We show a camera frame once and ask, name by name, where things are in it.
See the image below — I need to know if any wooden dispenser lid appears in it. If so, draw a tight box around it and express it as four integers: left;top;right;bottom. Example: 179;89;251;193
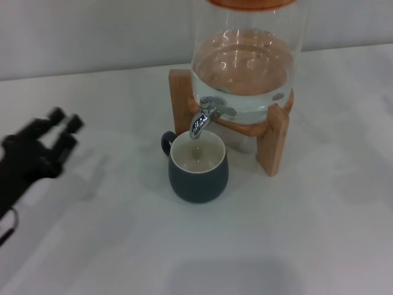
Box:
206;0;298;13

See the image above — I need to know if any chrome faucet tap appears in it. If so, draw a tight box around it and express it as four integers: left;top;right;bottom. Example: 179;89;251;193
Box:
189;95;237;140

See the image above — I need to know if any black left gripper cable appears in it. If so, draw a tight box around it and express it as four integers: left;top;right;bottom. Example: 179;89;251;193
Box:
0;208;20;245

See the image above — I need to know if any dark grey ceramic cup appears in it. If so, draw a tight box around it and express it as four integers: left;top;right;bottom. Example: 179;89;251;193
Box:
160;130;230;204

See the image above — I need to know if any wooden dispenser stand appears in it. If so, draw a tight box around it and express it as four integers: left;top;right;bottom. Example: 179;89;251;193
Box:
168;68;295;178

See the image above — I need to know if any glass water dispenser jar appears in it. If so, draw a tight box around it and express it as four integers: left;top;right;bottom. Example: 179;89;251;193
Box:
189;6;308;124

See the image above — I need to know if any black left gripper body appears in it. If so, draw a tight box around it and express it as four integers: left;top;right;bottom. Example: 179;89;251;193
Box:
0;133;64;218

